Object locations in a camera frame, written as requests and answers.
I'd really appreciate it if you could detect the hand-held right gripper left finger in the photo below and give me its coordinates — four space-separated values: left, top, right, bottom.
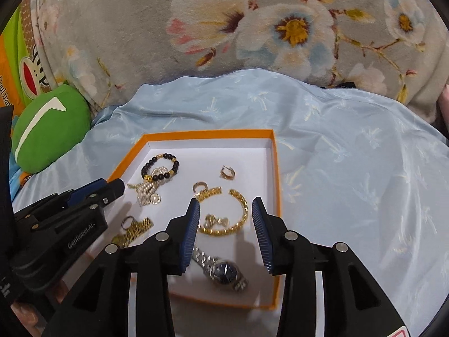
44 197 201 337

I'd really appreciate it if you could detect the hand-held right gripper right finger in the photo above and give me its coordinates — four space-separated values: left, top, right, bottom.
251 197 411 337

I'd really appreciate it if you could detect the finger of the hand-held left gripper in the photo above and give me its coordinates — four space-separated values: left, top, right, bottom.
82 178 126 213
61 178 109 208

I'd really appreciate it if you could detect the gold charm earring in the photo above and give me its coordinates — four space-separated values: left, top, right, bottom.
204 213 229 229

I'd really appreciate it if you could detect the gold chain bangle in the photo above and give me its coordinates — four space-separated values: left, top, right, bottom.
194 186 249 236

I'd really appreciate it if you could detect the silver wristwatch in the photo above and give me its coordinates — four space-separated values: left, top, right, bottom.
189 246 249 293

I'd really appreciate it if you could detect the gold wristwatch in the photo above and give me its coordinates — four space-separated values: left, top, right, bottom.
111 217 154 248

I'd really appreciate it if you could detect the black bead bracelet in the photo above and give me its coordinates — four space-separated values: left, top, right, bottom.
141 152 180 182

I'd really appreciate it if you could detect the orange cardboard box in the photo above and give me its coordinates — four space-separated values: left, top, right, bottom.
63 129 284 311

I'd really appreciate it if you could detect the green pillow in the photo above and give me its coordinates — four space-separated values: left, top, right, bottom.
12 85 92 173

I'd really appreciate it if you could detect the light blue palm-print cloth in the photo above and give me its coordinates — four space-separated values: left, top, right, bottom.
10 68 449 337

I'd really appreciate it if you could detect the orange cartoon printed cloth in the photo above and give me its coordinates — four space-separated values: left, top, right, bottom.
0 0 69 118

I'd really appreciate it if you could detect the grey floral blanket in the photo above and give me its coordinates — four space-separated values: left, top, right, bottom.
31 0 449 123

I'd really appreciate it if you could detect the pink printed pillow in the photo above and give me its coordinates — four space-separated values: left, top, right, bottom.
439 83 449 115

